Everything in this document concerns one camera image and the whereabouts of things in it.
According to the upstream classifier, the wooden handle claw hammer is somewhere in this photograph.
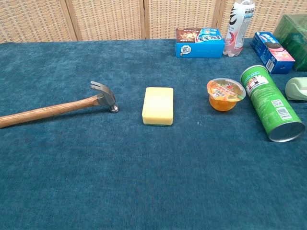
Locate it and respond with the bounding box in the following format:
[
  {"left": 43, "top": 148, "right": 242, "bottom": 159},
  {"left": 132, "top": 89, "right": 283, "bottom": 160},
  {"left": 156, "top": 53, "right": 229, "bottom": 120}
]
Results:
[{"left": 0, "top": 80, "right": 120, "bottom": 129}]

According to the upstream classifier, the yellow sponge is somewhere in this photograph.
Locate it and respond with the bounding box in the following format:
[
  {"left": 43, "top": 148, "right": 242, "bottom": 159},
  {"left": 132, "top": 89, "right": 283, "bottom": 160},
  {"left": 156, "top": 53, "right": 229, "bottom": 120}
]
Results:
[{"left": 142, "top": 87, "right": 174, "bottom": 127}]

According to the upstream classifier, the dark blue tablecloth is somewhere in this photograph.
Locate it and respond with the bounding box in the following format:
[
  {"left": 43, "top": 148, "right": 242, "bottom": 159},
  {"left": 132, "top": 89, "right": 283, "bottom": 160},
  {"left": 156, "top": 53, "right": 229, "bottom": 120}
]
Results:
[{"left": 0, "top": 38, "right": 307, "bottom": 230}]

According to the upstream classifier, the orange jelly cup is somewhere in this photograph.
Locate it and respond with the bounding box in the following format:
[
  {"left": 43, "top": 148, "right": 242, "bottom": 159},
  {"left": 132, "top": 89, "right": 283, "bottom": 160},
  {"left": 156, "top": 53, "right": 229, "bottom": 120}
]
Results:
[{"left": 207, "top": 78, "right": 247, "bottom": 112}]

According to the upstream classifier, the blue snack box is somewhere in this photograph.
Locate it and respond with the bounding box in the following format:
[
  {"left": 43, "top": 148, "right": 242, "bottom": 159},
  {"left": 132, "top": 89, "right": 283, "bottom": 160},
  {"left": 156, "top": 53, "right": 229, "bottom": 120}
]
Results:
[{"left": 175, "top": 28, "right": 225, "bottom": 58}]

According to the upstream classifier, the wicker folding screen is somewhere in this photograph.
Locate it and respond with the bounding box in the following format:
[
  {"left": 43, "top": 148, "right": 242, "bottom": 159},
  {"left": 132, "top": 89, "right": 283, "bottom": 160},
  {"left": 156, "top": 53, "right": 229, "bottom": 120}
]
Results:
[{"left": 0, "top": 0, "right": 307, "bottom": 44}]

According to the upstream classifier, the green chips can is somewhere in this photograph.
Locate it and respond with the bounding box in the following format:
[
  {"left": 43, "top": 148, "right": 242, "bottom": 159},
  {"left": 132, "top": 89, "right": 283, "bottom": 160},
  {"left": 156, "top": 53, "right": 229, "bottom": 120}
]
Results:
[{"left": 240, "top": 65, "right": 306, "bottom": 143}]

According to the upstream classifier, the white pink drink bottle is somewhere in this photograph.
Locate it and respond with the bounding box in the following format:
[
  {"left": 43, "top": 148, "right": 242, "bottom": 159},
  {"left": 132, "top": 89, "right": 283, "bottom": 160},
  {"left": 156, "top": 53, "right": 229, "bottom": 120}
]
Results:
[{"left": 223, "top": 0, "right": 255, "bottom": 58}]

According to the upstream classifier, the blue Oreo cookie box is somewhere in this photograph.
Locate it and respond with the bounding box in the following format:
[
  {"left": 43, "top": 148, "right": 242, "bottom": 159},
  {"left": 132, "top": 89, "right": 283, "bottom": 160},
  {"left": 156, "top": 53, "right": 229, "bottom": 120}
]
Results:
[{"left": 250, "top": 31, "right": 296, "bottom": 75}]

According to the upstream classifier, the pale green lint roller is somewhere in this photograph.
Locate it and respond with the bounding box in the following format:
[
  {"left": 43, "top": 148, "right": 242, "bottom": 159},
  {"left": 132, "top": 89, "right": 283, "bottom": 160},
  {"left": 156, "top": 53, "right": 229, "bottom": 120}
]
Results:
[{"left": 284, "top": 77, "right": 307, "bottom": 101}]

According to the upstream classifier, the clear green box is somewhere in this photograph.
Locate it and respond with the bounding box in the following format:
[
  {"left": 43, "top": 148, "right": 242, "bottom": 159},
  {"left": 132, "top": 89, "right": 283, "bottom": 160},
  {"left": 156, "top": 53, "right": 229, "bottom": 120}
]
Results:
[{"left": 273, "top": 13, "right": 307, "bottom": 72}]

